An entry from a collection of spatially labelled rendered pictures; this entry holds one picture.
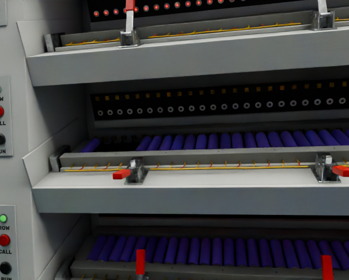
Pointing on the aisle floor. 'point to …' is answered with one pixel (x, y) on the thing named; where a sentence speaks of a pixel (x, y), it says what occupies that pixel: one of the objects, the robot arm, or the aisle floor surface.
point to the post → (31, 136)
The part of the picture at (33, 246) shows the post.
